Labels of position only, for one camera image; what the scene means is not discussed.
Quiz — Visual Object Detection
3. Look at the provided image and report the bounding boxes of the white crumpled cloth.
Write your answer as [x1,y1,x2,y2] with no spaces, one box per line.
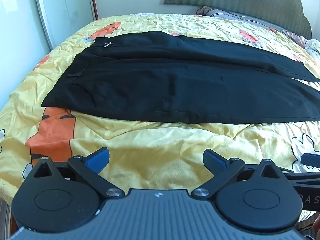
[304,39,320,63]

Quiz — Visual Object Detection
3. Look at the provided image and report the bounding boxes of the yellow printed bedsheet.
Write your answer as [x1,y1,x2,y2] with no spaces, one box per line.
[0,12,320,198]

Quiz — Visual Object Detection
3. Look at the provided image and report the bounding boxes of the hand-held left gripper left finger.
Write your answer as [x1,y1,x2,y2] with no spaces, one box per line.
[31,147,125,200]

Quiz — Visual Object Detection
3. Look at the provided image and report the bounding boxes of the white door frame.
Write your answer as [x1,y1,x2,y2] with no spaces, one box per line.
[32,0,59,52]

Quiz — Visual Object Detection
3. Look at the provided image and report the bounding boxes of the black pants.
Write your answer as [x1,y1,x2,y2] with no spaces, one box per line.
[41,31,320,125]

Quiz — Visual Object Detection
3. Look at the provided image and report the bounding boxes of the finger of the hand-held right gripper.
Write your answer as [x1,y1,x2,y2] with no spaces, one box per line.
[301,153,320,169]

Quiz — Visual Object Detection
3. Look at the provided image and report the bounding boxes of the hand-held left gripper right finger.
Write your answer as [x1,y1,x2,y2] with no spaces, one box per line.
[191,149,282,200]

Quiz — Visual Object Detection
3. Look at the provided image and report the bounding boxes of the brown wooden door edge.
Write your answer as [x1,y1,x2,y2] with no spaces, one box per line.
[87,0,100,22]

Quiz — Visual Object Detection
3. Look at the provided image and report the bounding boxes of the grey brown pillow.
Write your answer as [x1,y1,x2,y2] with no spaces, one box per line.
[196,5,310,46]

